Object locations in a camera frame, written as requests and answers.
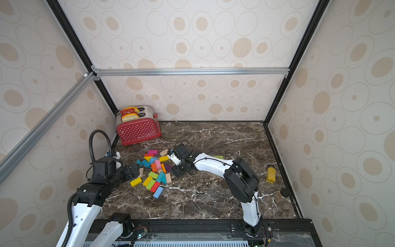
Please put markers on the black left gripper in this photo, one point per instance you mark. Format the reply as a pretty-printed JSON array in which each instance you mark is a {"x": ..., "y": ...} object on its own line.
[{"x": 130, "y": 173}]

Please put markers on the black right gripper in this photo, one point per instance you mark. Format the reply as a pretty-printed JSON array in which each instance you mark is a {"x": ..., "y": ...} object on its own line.
[{"x": 182, "y": 166}]

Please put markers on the orange rectangular block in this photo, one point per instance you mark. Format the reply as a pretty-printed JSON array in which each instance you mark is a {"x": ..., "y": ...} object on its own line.
[{"x": 163, "y": 168}]

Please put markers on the natural wood rectangular block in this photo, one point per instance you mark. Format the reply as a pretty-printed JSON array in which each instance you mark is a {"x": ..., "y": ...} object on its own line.
[{"x": 168, "y": 178}]

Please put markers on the green rectangular block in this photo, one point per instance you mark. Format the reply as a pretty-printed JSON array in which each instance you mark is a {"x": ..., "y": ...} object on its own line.
[{"x": 219, "y": 157}]

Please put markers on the light blue rectangular block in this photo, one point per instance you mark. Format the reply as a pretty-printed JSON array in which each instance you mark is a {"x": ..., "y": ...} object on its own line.
[{"x": 158, "y": 192}]

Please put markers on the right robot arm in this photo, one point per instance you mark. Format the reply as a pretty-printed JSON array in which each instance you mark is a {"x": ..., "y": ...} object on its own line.
[{"x": 241, "y": 180}]

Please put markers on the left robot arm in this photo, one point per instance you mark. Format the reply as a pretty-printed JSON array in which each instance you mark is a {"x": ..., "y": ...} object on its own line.
[{"x": 85, "y": 204}]

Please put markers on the yellow rectangular block left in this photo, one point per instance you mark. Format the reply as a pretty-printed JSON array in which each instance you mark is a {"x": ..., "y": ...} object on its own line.
[{"x": 136, "y": 182}]

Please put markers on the yellow rectangular block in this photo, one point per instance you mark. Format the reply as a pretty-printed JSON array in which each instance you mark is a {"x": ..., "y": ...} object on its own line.
[
  {"x": 136, "y": 182},
  {"x": 147, "y": 181},
  {"x": 164, "y": 158}
]

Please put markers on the natural wood block left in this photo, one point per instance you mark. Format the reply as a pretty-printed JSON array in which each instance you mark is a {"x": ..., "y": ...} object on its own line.
[{"x": 141, "y": 172}]

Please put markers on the purple triangular block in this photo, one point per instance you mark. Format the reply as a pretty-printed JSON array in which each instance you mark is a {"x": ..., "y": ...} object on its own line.
[{"x": 168, "y": 168}]

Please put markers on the natural wood block upper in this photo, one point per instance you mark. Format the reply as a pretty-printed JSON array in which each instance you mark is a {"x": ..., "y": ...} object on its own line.
[{"x": 164, "y": 152}]

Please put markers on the yellow rectangular block upper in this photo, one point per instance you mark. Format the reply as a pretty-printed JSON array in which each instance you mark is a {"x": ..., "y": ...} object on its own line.
[{"x": 164, "y": 158}]

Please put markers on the yellow rectangular block lower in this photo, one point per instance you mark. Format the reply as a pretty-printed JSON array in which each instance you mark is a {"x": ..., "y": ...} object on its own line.
[{"x": 147, "y": 181}]

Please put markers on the teal rectangular block upper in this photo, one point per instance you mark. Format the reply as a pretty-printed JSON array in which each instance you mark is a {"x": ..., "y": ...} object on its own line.
[{"x": 146, "y": 163}]

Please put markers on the teal rectangular block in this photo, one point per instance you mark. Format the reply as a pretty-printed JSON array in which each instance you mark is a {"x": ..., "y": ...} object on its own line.
[
  {"x": 160, "y": 176},
  {"x": 146, "y": 163}
]

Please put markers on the pink rectangular block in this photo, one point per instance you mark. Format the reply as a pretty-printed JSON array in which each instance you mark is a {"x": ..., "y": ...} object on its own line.
[{"x": 158, "y": 164}]

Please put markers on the teal rectangular block lower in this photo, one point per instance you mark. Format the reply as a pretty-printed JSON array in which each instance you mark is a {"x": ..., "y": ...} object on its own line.
[{"x": 160, "y": 176}]

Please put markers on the lime green block lower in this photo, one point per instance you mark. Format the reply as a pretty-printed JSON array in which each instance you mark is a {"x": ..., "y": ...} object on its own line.
[{"x": 150, "y": 184}]

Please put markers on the lime green block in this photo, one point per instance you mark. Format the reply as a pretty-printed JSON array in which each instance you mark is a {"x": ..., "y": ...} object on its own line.
[
  {"x": 150, "y": 184},
  {"x": 153, "y": 175}
]

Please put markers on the lime green block upper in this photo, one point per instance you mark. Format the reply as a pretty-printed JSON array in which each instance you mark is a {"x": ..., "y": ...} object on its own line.
[{"x": 153, "y": 175}]

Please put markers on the teal triangular block lower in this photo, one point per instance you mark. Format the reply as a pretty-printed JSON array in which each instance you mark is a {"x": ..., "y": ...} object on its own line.
[{"x": 164, "y": 180}]

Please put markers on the magenta rectangular block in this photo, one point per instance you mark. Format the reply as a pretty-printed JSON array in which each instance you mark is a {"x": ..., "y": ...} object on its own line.
[{"x": 154, "y": 152}]

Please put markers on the orange-red rectangular block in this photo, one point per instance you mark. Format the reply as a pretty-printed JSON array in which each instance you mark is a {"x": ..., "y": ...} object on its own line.
[{"x": 154, "y": 167}]

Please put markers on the light blue triangular block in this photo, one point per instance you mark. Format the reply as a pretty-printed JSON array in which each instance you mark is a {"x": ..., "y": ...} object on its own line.
[{"x": 153, "y": 160}]

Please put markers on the red rectangular block lower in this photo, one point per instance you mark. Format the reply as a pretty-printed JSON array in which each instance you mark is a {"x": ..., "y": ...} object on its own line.
[{"x": 155, "y": 186}]

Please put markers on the red polka dot toy toaster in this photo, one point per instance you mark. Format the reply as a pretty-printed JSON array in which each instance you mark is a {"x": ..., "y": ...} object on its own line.
[{"x": 145, "y": 128}]

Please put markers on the toy bread slice front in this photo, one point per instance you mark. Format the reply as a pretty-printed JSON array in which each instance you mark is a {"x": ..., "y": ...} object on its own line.
[{"x": 129, "y": 117}]

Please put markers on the toy bread slice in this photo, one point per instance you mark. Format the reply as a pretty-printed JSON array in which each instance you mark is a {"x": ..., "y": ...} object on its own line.
[
  {"x": 129, "y": 117},
  {"x": 131, "y": 110}
]

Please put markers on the toy bread slice rear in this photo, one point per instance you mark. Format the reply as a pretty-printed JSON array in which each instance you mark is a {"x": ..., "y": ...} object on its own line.
[{"x": 131, "y": 110}]

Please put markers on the yellow toy bottle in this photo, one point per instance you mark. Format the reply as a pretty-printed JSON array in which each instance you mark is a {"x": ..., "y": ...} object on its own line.
[{"x": 270, "y": 174}]

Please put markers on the black lid wooden jar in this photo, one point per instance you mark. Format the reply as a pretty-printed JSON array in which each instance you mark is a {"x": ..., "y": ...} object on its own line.
[{"x": 281, "y": 195}]

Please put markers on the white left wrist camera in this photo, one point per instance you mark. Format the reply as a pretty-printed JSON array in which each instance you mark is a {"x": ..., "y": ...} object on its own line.
[{"x": 115, "y": 154}]

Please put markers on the silver aluminium rail left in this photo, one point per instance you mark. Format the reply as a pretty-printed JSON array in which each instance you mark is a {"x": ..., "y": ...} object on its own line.
[{"x": 16, "y": 155}]

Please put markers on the silver aluminium rail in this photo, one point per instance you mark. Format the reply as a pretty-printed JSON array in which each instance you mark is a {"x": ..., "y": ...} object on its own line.
[
  {"x": 16, "y": 155},
  {"x": 192, "y": 72}
]

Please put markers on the silver aluminium rail back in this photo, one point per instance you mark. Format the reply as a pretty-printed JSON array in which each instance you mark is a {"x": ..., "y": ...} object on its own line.
[{"x": 192, "y": 72}]

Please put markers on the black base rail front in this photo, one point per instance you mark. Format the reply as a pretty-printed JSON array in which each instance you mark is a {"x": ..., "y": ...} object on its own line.
[{"x": 220, "y": 233}]

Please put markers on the black corner frame post left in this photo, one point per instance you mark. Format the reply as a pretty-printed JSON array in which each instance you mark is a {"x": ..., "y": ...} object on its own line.
[{"x": 64, "y": 22}]

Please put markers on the black corner frame post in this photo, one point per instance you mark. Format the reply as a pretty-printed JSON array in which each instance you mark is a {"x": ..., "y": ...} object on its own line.
[
  {"x": 306, "y": 38},
  {"x": 64, "y": 22}
]

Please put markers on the black corner frame post right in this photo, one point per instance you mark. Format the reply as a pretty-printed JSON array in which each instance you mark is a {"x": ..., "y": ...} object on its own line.
[{"x": 306, "y": 38}]

